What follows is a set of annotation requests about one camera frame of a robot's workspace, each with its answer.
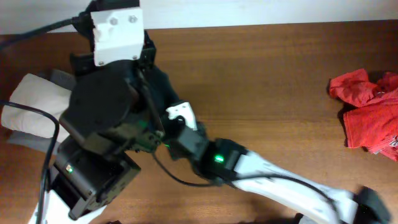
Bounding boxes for black t-shirt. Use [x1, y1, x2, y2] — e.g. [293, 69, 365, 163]
[138, 66, 185, 132]

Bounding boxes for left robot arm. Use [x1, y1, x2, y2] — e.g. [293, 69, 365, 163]
[32, 35, 164, 223]

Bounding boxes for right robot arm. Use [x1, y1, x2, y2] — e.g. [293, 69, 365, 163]
[161, 113, 392, 223]

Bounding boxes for grey folded garment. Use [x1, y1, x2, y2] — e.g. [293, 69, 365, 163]
[6, 70, 76, 152]

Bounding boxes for beige folded garment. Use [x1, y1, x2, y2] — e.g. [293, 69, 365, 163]
[1, 73, 71, 138]

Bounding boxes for red crumpled garment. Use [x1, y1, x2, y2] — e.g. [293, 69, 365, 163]
[328, 68, 397, 162]

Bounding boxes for left black cable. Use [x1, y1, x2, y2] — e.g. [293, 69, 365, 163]
[0, 17, 94, 224]

